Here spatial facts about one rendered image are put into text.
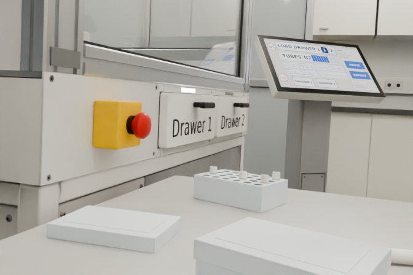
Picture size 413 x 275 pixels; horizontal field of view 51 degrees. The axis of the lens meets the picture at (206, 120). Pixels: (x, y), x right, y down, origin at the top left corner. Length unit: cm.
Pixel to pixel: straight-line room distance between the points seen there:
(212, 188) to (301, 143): 122
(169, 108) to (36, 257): 47
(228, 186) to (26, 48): 34
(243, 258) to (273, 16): 230
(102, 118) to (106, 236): 22
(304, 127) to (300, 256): 155
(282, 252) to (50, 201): 37
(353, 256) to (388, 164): 352
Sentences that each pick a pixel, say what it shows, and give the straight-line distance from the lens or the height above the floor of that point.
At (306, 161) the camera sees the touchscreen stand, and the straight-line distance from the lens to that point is 189.
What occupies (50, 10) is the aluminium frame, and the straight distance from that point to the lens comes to 59.
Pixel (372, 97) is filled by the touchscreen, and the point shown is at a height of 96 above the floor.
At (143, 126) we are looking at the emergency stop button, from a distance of 64.
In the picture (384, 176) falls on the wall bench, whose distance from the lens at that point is 386.
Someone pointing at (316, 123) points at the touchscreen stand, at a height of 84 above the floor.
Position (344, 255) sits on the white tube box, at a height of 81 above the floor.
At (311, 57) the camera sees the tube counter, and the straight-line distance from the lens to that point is 190.
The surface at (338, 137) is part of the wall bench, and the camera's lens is 381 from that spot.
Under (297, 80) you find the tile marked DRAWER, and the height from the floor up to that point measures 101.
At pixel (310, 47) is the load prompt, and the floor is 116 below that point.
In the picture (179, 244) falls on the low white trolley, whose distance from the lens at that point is 49.
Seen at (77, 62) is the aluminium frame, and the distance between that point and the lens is 62.
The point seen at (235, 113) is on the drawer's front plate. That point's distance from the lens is 128.
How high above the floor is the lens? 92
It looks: 3 degrees down
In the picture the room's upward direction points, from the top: 3 degrees clockwise
